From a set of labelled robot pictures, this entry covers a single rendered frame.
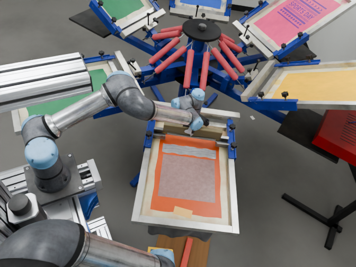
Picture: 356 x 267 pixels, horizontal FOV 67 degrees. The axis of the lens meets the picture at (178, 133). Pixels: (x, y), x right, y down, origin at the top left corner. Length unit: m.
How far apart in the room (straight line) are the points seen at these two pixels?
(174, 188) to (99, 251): 1.04
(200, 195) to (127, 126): 1.71
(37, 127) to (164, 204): 0.79
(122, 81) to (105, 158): 1.78
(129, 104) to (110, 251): 0.64
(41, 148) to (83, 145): 1.86
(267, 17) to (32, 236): 2.69
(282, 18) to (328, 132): 1.23
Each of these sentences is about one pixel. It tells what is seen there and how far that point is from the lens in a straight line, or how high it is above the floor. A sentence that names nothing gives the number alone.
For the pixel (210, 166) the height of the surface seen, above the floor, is 0.96.
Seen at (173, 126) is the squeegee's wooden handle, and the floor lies 1.11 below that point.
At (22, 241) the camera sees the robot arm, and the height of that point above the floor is 1.90.
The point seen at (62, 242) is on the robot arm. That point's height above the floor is 1.86.
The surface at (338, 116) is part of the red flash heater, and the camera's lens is 2.31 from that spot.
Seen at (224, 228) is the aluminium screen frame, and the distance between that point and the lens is 1.57.
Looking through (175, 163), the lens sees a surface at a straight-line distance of 1.74.
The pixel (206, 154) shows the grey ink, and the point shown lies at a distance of 1.82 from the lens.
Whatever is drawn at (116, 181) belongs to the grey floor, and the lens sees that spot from 2.76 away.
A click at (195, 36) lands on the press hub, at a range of 2.16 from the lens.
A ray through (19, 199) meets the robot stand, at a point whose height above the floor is 1.57.
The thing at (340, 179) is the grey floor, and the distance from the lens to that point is 3.54.
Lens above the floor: 2.41
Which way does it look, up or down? 50 degrees down
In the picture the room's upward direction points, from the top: 11 degrees clockwise
